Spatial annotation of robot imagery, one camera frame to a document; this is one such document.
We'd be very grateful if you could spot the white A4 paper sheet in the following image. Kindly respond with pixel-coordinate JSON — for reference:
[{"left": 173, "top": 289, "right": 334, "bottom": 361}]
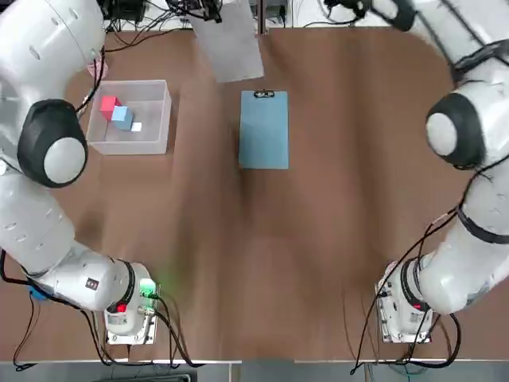
[{"left": 186, "top": 0, "right": 266, "bottom": 84}]

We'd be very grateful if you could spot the blue A4 clipboard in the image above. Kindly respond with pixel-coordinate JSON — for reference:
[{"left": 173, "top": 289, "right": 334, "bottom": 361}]
[{"left": 238, "top": 89, "right": 290, "bottom": 171}]

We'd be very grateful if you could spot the black equipment box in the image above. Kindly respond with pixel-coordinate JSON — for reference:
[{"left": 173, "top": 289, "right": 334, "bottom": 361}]
[{"left": 105, "top": 0, "right": 146, "bottom": 21}]

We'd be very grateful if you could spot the pink translucent cup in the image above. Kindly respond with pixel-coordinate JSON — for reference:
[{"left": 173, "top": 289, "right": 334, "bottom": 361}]
[{"left": 87, "top": 57, "right": 109, "bottom": 80}]

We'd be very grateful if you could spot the clear plastic bin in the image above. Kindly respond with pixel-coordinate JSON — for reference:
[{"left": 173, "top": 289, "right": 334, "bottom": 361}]
[{"left": 85, "top": 79, "right": 173, "bottom": 156}]

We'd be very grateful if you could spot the light blue cube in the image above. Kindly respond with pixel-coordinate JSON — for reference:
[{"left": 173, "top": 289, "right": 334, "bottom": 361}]
[{"left": 111, "top": 105, "right": 133, "bottom": 131}]

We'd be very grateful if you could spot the red cube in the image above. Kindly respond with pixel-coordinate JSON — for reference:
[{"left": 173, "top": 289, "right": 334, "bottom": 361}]
[{"left": 99, "top": 95, "right": 122, "bottom": 120}]

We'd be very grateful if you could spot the aluminium frame post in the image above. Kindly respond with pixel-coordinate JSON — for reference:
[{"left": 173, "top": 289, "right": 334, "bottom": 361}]
[{"left": 254, "top": 0, "right": 270, "bottom": 36}]

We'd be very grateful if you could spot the black base cable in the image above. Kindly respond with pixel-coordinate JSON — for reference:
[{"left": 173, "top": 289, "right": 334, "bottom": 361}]
[
  {"left": 352, "top": 258, "right": 402, "bottom": 372},
  {"left": 153, "top": 292, "right": 208, "bottom": 367}
]

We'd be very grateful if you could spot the green cable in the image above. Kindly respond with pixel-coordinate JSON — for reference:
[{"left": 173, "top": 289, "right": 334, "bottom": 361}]
[{"left": 391, "top": 364, "right": 429, "bottom": 378}]

